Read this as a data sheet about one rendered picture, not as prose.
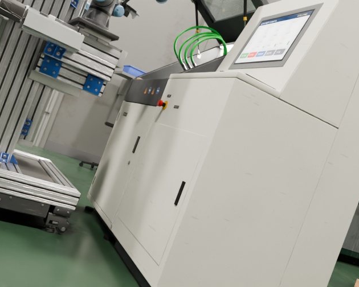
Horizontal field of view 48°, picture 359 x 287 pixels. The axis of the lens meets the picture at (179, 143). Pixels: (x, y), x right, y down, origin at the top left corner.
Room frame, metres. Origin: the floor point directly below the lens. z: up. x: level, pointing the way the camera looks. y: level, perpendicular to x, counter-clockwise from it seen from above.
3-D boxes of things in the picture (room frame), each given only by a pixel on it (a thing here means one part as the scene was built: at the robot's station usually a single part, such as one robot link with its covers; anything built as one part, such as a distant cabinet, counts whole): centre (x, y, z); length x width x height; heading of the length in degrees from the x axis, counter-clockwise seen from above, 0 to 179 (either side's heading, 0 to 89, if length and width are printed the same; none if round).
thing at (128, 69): (5.20, 0.83, 1.31); 0.36 x 0.25 x 0.12; 120
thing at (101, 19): (2.07, 0.63, 1.09); 0.15 x 0.15 x 0.10
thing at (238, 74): (1.90, -0.07, 0.96); 0.70 x 0.22 x 0.03; 25
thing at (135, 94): (2.50, 0.31, 0.87); 0.62 x 0.04 x 0.16; 25
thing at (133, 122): (2.49, 0.32, 0.44); 0.65 x 0.02 x 0.68; 25
